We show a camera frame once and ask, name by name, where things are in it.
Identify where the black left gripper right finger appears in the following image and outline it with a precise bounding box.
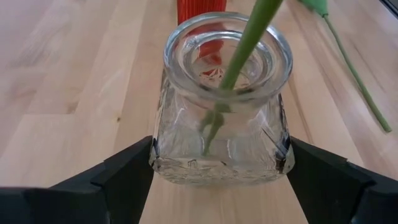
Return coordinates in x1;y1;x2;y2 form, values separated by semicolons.
285;136;398;224

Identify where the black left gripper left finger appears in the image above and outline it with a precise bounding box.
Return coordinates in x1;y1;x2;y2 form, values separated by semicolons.
0;135;155;224

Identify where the clear cut-glass vase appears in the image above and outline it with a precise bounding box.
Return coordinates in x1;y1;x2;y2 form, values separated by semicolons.
148;11;295;187

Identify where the blue white artificial tulip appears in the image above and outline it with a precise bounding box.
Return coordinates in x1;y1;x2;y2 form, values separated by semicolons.
200;0;284;156
298;0;393;134

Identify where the red ribbed glass vase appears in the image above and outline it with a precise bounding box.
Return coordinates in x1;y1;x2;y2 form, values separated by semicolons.
176;0;228;77

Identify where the black metal table frame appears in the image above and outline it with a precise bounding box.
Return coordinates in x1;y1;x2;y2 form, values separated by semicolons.
379;0;398;18

